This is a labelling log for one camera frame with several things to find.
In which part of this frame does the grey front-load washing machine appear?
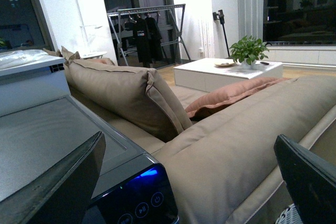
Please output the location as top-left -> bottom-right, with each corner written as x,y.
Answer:
1,96 -> 179,223

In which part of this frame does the metal clothes drying rack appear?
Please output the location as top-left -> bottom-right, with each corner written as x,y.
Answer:
107,4 -> 191,67

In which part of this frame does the black hanging garment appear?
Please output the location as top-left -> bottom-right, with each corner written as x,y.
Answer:
133,16 -> 152,68
145,17 -> 163,61

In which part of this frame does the large flat screen television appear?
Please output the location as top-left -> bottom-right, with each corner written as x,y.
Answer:
263,0 -> 335,46

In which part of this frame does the white coffee table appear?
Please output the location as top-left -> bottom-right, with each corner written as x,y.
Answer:
174,58 -> 283,92

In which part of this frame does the white cabinet beside washer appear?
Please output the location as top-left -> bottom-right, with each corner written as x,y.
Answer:
1,49 -> 70,116

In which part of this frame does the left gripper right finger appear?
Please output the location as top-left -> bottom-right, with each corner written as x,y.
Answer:
274,134 -> 335,223

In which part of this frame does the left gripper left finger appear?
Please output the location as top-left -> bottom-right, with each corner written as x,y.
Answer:
1,131 -> 106,223

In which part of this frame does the green potted plant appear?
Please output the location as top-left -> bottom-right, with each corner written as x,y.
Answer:
229,36 -> 269,69

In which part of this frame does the white round side table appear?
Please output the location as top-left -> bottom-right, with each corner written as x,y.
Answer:
78,24 -> 108,59

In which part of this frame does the orange throw pillow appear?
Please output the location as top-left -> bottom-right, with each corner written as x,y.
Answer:
185,77 -> 287,120

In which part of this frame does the tan sofa back cushion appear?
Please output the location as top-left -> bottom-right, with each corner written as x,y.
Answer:
68,59 -> 192,142

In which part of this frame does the small plate on table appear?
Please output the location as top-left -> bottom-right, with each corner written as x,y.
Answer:
214,62 -> 235,68

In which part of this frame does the white TV console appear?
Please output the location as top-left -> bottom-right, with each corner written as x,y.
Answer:
267,45 -> 335,66

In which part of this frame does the beige leather sofa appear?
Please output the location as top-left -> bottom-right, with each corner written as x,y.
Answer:
49,48 -> 335,223

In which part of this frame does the black stick vacuum cleaner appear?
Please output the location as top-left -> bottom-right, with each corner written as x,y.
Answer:
212,9 -> 230,58

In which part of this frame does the white woven laundry basket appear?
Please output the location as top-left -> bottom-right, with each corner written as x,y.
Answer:
275,204 -> 303,224

